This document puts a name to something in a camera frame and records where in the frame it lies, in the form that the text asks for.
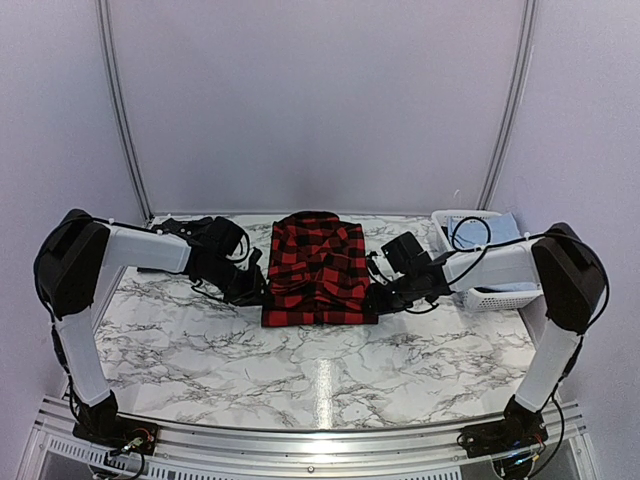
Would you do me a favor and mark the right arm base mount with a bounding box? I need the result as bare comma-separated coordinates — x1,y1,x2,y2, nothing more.
457,418,548,458

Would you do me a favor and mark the black pinstripe folded shirt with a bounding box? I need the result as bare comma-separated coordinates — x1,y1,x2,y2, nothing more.
136,216,226,282

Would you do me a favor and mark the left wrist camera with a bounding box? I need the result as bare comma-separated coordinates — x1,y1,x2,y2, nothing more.
201,216,250,263

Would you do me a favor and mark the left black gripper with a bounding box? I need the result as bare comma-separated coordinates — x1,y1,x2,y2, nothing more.
200,256,275,307

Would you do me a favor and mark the light blue shirt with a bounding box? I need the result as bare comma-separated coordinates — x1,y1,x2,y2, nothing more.
447,213,520,250

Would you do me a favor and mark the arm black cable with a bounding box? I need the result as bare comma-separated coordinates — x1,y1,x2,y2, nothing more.
92,217,166,234
449,215,611,331

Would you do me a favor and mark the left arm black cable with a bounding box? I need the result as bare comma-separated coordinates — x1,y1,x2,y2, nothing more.
92,217,166,234

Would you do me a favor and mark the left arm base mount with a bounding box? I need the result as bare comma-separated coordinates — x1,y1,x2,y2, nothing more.
72,416,159,455

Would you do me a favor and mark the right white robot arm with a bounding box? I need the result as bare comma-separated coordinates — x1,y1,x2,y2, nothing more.
363,222,610,448

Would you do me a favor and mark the white plastic laundry basket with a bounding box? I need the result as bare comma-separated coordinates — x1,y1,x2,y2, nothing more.
431,210,542,311

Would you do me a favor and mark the left wall aluminium profile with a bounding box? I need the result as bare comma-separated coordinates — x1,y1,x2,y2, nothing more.
95,0,154,223

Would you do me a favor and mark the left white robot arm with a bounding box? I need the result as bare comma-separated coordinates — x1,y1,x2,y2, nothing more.
33,209,266,445

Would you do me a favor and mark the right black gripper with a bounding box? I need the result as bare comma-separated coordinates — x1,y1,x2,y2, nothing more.
360,272,419,317

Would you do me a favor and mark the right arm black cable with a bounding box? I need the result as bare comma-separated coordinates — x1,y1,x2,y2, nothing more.
449,215,611,331

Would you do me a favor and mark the right wall aluminium profile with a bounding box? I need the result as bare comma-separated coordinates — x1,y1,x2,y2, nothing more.
476,0,539,210

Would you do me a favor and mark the aluminium table front rail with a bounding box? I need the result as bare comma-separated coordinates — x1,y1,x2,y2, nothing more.
16,397,604,479

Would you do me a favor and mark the red black plaid shirt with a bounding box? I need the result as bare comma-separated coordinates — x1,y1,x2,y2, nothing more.
261,211,379,328

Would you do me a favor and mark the wall aluminium profile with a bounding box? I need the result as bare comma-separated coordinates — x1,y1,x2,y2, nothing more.
95,0,154,223
476,0,539,210

